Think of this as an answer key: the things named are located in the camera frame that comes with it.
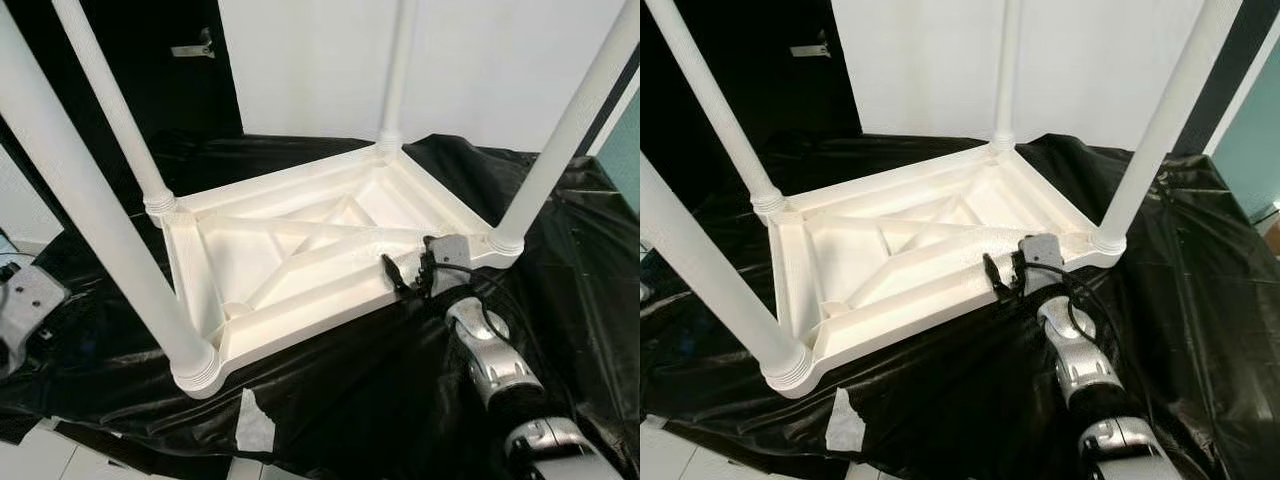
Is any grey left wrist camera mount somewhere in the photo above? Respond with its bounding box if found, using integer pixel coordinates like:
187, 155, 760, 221
0, 262, 71, 346

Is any black door frame post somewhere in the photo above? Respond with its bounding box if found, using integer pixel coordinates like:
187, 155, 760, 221
1175, 0, 1280, 156
585, 45, 641, 159

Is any black plastic table cover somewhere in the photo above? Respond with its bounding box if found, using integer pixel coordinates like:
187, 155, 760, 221
0, 130, 641, 480
640, 130, 1280, 480

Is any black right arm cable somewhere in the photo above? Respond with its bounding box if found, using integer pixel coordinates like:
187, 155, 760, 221
1025, 262, 1111, 346
430, 262, 521, 346

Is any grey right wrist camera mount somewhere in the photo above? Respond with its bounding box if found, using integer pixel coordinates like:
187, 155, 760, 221
425, 235, 473, 299
1018, 233, 1066, 296

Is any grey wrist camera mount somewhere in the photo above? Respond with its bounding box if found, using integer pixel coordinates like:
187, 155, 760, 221
1018, 233, 1066, 296
425, 235, 473, 299
0, 262, 71, 346

